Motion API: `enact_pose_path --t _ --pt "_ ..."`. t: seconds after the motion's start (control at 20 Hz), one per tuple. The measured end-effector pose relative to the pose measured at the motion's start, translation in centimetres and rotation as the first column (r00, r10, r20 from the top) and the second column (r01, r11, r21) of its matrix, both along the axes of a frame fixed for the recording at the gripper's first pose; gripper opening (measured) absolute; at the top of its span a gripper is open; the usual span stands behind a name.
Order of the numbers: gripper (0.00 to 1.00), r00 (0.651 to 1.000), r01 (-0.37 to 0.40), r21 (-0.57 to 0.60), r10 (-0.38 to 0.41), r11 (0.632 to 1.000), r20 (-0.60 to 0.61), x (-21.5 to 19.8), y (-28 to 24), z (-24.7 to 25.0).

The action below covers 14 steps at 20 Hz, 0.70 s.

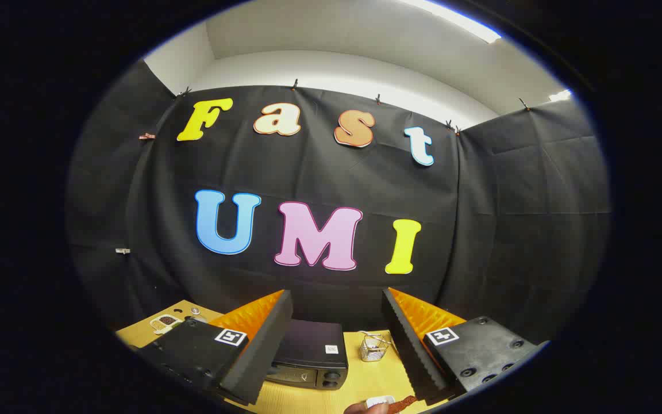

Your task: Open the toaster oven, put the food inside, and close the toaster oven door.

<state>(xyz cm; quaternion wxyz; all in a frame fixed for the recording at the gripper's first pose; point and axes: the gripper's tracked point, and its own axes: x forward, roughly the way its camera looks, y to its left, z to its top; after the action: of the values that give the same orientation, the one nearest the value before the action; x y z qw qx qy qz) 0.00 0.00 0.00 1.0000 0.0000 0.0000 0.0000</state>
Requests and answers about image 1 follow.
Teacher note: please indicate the white compartment spice dish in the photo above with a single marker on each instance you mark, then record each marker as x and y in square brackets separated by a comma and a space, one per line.
[165, 323]

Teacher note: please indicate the black toaster oven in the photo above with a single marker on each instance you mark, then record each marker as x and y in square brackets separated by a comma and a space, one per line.
[314, 345]

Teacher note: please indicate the brown glazed meat piece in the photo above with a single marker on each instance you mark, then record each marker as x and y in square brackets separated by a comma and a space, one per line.
[403, 403]

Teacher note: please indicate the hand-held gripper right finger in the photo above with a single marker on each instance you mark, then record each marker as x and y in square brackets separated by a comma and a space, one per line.
[408, 345]

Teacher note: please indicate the ceiling light strip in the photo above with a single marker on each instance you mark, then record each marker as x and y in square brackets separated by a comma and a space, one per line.
[457, 20]

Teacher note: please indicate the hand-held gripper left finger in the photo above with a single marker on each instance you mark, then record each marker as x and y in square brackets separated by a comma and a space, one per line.
[262, 345]

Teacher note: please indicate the white food plate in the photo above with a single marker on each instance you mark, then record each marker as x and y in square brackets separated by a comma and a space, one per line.
[380, 401]

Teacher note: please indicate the small silver topped shaker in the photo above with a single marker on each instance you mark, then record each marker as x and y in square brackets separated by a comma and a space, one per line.
[195, 311]

